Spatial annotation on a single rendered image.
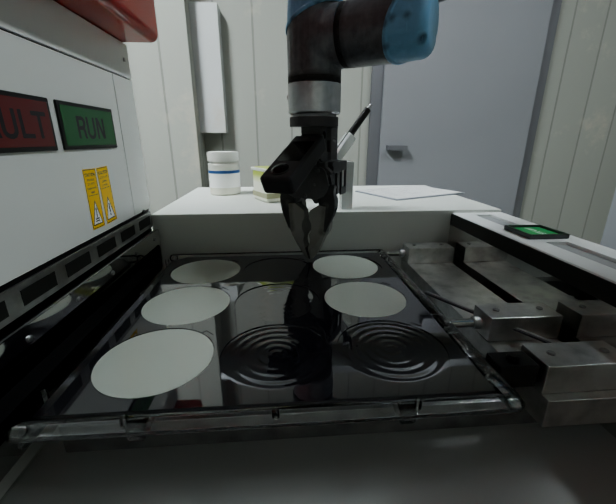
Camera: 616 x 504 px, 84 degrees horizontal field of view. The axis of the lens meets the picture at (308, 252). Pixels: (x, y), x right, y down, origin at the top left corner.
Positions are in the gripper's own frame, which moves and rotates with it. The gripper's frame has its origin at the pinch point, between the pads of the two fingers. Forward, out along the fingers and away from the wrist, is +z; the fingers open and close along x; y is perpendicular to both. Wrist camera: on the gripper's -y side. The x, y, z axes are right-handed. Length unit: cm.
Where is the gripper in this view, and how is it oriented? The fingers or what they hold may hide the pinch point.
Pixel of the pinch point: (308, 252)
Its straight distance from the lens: 54.1
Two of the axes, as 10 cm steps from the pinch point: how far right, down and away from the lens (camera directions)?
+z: 0.0, 9.5, 3.1
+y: 4.3, -2.8, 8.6
